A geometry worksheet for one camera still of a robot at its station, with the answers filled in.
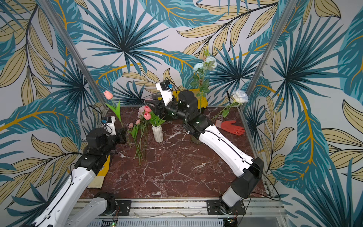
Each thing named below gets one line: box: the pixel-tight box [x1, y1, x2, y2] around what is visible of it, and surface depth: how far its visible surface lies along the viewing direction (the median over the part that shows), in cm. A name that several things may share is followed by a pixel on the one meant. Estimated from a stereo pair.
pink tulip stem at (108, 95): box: [103, 90, 124, 129], surface depth 71 cm
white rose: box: [210, 89, 249, 121], surface depth 67 cm
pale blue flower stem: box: [190, 49, 217, 114], surface depth 78 cm
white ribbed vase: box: [152, 124, 164, 143], surface depth 90 cm
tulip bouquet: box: [143, 105, 166, 127], surface depth 76 cm
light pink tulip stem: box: [127, 123, 143, 163], surface depth 97 cm
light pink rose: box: [133, 105, 147, 166], surface depth 99 cm
